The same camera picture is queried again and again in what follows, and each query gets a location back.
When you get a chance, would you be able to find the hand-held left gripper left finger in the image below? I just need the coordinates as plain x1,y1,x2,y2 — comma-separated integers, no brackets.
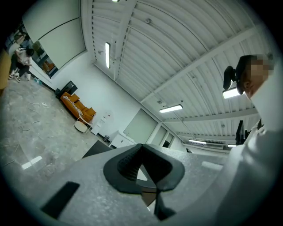
103,143,144,195

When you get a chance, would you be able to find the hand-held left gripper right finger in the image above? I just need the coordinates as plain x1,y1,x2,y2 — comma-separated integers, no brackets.
141,143,185,192

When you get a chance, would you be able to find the grey speckled sink counter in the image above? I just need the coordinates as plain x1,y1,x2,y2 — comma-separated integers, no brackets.
2,143,230,226

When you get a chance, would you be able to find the black table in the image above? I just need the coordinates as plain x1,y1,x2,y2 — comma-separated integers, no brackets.
82,140,113,159

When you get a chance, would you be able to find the white low cabinet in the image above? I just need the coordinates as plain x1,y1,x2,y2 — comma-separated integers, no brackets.
109,130,137,149

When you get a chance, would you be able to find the white water dispenser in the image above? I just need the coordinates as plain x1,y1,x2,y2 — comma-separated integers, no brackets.
90,111,115,136

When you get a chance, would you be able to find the frosted glass panel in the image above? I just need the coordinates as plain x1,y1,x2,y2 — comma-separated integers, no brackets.
122,108,159,144

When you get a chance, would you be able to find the white round side table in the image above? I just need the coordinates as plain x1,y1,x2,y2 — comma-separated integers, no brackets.
74,114,93,134

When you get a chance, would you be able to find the black flat rectangular pad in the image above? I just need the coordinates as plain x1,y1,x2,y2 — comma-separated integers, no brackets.
40,181,80,220

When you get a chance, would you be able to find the orange sofa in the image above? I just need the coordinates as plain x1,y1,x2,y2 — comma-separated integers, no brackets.
60,91,97,123

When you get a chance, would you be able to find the black stand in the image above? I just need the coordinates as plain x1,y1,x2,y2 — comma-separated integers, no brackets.
235,120,245,145

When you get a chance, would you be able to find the person's white shirt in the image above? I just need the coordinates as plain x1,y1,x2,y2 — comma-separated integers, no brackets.
215,59,283,226

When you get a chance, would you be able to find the black flat screen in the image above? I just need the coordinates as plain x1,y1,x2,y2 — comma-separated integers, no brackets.
59,80,78,96

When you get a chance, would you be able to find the person's head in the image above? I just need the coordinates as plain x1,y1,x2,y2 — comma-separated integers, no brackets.
236,54,275,100

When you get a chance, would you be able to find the yellow furniture piece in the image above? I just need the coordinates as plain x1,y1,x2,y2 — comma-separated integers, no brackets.
0,49,12,90

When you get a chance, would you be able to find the black head-worn camera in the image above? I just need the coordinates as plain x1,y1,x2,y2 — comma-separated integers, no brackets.
222,65,237,90

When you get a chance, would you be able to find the large white wall screen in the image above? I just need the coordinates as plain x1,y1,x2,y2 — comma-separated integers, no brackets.
22,0,87,70

